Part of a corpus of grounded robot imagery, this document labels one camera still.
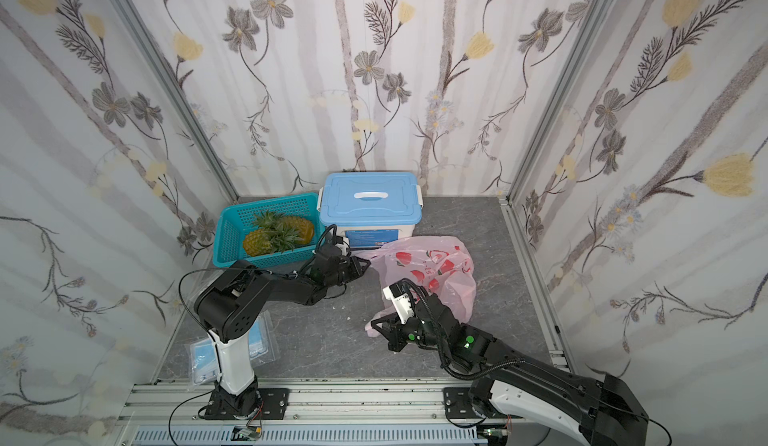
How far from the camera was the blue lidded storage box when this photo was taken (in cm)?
94

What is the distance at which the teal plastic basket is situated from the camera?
939 mm

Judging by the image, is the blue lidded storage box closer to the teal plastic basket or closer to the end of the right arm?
the teal plastic basket
